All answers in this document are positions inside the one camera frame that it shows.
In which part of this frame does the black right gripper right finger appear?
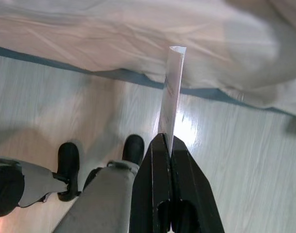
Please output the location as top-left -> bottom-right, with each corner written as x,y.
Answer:
171,135 -> 226,233

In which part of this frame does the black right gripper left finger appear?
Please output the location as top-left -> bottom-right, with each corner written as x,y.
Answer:
128,132 -> 173,233

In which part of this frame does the white printed paper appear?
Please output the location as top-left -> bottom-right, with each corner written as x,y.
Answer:
158,45 -> 188,151

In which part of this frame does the blue fabric bed frame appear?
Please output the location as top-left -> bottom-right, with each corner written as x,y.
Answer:
0,44 -> 294,116

